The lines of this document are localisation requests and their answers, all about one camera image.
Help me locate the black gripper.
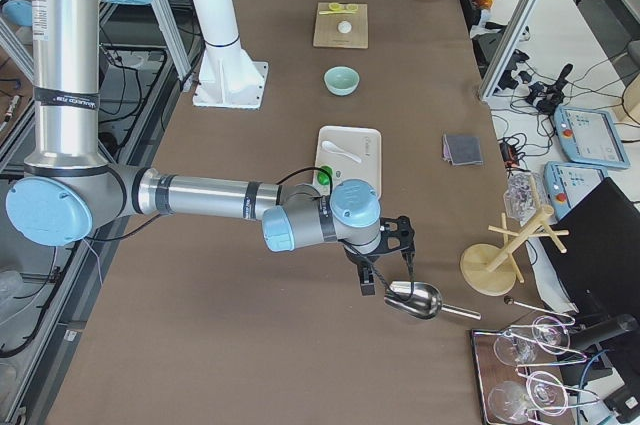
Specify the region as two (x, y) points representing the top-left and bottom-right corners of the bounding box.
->
(344, 242), (381, 296)

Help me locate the white ceramic spoon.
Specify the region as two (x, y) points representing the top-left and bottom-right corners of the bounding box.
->
(321, 140), (362, 163)

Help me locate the white steamed bun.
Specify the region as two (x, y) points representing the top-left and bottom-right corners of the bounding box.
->
(337, 20), (352, 35)

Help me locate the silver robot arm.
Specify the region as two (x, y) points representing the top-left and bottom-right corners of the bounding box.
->
(6, 0), (383, 295)
(1, 0), (32, 27)

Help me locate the mint green bowl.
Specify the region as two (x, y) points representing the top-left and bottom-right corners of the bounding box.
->
(323, 66), (360, 96)

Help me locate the metal scoop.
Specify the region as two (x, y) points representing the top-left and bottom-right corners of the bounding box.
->
(384, 281), (482, 320)

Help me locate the green lime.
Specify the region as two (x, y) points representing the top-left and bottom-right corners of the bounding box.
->
(316, 165), (333, 185)

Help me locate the wooden mug tree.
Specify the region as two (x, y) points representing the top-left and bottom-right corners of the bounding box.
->
(460, 174), (570, 296)

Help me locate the cream plastic tray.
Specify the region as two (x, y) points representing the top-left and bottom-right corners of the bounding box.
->
(315, 125), (382, 198)

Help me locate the grey folded cloth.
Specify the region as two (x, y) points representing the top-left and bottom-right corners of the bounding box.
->
(442, 134), (484, 166)

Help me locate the clear glass jar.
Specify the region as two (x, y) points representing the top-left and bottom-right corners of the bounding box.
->
(503, 172), (541, 222)

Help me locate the lower teach pendant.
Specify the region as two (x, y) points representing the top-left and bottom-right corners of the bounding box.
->
(544, 161), (608, 219)

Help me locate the teach pendant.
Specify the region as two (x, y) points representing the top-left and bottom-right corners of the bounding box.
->
(544, 161), (608, 219)
(553, 106), (630, 169)

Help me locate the black laptop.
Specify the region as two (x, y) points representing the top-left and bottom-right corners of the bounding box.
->
(541, 178), (639, 317)

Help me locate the bamboo cutting board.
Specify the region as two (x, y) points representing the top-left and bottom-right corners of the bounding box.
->
(313, 2), (369, 49)

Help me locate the upper teach pendant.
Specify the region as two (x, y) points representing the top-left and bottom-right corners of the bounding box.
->
(553, 106), (630, 169)

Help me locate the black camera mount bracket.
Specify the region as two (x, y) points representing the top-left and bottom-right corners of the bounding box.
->
(374, 215), (415, 258)

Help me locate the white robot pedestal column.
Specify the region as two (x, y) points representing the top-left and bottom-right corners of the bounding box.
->
(193, 0), (268, 110)

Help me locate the aluminium frame post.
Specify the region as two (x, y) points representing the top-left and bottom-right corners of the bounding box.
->
(478, 0), (539, 102)

